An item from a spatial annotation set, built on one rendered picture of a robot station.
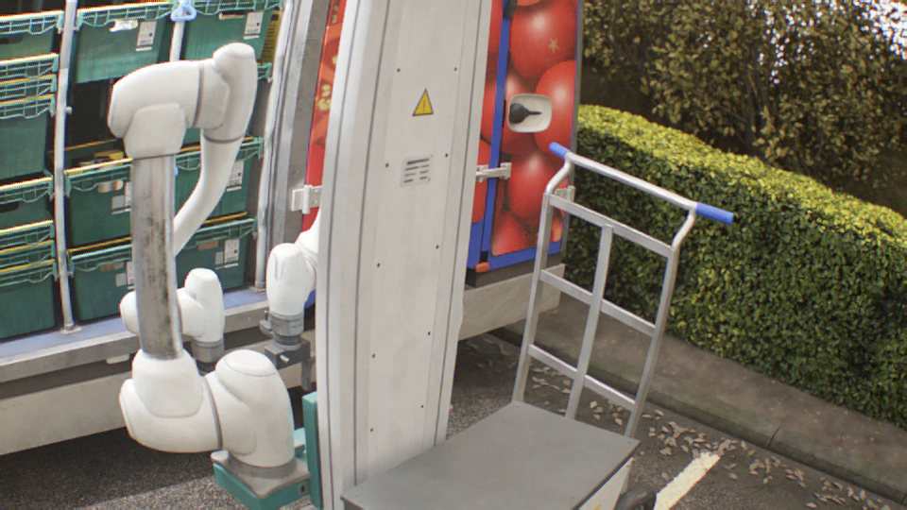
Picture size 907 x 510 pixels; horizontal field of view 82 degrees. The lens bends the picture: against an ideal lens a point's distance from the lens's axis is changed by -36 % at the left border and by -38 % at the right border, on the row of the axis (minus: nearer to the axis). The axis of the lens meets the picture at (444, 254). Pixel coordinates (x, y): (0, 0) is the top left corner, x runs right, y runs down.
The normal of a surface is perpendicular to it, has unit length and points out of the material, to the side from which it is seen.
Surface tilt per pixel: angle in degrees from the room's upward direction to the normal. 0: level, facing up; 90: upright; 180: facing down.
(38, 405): 90
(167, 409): 76
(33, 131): 94
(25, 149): 98
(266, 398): 68
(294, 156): 90
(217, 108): 112
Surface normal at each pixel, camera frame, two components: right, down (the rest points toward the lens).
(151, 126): 0.38, 0.25
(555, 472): 0.10, -0.95
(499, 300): 0.70, 0.29
